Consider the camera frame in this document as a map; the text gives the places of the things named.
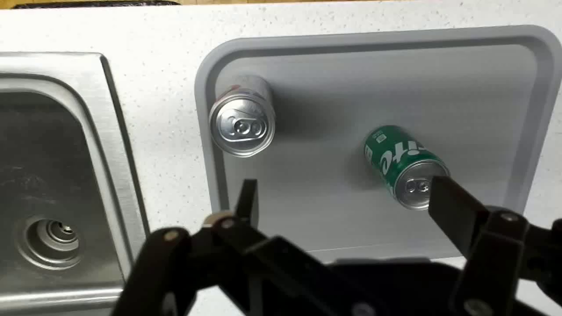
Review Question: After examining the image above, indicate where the silver coke can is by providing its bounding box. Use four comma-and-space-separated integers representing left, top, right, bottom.
207, 74, 278, 160

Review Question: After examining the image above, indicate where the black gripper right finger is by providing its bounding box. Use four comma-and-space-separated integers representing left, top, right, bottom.
427, 174, 562, 316

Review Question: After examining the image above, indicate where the stainless steel sink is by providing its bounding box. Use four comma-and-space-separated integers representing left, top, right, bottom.
0, 51, 151, 313

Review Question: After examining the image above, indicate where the metal sink drain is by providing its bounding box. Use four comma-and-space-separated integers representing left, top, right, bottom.
16, 213, 84, 273

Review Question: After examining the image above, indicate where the green sprite can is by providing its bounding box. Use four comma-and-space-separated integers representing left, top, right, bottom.
362, 123, 453, 213

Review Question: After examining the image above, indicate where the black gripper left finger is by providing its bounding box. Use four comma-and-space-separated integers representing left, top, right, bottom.
111, 178, 376, 316

